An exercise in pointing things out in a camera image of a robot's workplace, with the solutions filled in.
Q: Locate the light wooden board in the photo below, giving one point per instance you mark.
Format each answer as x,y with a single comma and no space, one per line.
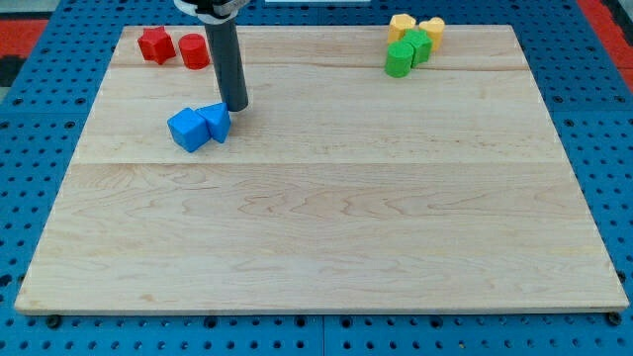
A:
339,190

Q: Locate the blue triangle block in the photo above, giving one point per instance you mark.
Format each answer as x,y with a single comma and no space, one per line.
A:
217,119

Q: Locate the blue cube block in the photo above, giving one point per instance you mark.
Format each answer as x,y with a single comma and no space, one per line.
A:
189,129

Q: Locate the green cylinder block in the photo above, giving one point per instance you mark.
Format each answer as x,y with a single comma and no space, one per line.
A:
399,59

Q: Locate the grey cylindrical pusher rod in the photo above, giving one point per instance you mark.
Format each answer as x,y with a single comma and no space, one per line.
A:
226,57

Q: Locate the green star block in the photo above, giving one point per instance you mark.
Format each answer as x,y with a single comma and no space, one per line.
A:
421,43

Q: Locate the yellow pentagon block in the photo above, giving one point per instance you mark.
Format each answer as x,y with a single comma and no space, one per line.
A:
398,26

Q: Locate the red cylinder block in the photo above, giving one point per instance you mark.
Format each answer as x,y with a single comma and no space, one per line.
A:
193,48

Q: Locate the yellow heart block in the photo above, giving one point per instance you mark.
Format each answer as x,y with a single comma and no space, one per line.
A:
434,28

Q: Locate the red star block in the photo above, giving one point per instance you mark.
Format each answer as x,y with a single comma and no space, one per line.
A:
156,45

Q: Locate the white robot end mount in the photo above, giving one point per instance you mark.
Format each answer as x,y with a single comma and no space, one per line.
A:
211,12

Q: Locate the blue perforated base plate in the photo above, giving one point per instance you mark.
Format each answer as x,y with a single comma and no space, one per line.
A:
47,106

